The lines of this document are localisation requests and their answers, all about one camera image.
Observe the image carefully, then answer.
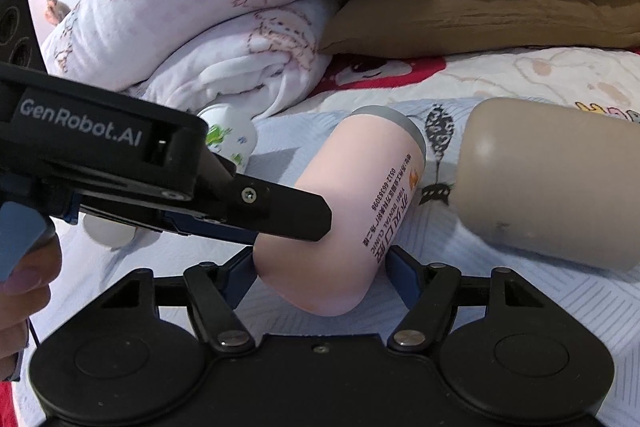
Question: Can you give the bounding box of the pink cup with grey rim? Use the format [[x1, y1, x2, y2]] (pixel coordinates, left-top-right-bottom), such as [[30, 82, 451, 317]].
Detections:
[[253, 106, 426, 317]]

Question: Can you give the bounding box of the person's hand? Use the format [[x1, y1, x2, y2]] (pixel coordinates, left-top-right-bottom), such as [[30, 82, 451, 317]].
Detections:
[[0, 232, 62, 381]]

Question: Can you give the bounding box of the light blue patterned cloth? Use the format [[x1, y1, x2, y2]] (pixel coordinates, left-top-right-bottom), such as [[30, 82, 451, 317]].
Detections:
[[51, 108, 614, 426]]

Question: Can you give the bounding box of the brown pillow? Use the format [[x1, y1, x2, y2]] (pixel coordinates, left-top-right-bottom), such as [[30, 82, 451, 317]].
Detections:
[[321, 0, 639, 58]]

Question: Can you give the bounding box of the cartoon bear bed sheet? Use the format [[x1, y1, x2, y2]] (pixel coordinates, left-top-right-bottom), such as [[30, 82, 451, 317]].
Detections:
[[0, 45, 640, 427]]

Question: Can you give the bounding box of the beige cup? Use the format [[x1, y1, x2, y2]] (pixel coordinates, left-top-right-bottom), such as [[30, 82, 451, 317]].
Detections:
[[451, 98, 639, 271]]

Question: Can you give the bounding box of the orange and white cup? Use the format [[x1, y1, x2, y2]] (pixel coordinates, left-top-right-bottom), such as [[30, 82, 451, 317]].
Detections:
[[82, 215, 137, 249]]

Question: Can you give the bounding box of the white cup with green print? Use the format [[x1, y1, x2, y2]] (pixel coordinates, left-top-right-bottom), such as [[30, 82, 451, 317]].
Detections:
[[198, 104, 258, 173]]

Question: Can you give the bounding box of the white pink folded quilt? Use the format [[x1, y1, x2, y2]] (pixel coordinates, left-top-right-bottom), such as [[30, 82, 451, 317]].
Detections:
[[42, 0, 338, 119]]

